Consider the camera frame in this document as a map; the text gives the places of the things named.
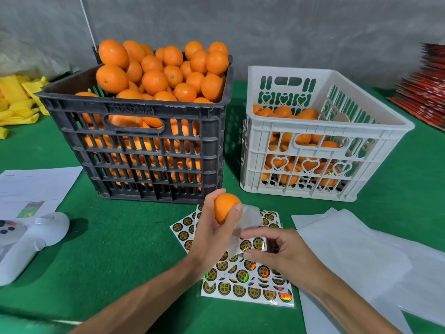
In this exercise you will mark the green felt table cover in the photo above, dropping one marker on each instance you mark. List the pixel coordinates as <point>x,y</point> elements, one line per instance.
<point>118,261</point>

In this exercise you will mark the single orange fruit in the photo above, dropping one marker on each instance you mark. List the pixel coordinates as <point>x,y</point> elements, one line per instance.
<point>227,208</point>

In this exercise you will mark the heap of labelled oranges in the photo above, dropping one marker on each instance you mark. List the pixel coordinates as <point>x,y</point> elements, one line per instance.
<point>284,111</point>

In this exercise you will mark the white printed paper sheet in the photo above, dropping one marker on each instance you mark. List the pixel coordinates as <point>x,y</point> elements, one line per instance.
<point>38,185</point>

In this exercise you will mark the white backing sheet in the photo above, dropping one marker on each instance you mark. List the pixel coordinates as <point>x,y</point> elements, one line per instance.
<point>427,281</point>
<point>347,257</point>

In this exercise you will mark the person's left forearm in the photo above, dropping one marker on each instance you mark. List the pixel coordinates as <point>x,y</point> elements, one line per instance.
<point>139,299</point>

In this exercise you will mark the white pole with black base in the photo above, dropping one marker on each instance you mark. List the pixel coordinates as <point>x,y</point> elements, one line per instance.
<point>88,27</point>

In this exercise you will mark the person's right hand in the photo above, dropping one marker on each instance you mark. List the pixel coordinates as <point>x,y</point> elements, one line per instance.
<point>295,261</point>

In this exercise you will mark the person's right forearm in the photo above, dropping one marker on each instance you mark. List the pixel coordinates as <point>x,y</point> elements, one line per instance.
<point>354,309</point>

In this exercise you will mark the stack of red cardboard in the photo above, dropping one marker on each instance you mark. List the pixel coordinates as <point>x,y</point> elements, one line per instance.
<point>424,90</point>

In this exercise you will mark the white plastic crate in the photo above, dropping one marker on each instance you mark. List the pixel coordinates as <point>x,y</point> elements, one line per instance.
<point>285,69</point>

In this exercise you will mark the holographic sticker sheet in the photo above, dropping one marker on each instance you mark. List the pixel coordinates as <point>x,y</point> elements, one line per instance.
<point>236,288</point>

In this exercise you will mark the white handheld controller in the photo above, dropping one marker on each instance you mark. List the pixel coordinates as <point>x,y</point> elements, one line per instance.
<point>42,233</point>

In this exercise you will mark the pile of yellow bags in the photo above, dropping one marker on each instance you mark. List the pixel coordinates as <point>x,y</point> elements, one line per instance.
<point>17,100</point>

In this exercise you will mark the black plastic crate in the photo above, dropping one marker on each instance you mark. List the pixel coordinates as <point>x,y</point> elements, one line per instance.
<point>208,125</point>

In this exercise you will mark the person's left hand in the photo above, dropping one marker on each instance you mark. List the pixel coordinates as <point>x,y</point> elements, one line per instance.
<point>208,240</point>

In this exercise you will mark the pile of oranges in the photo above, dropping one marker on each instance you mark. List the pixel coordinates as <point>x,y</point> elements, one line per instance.
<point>112,53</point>

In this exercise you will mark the beige woven sack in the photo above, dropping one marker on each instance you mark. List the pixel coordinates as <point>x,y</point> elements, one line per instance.
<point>31,64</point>

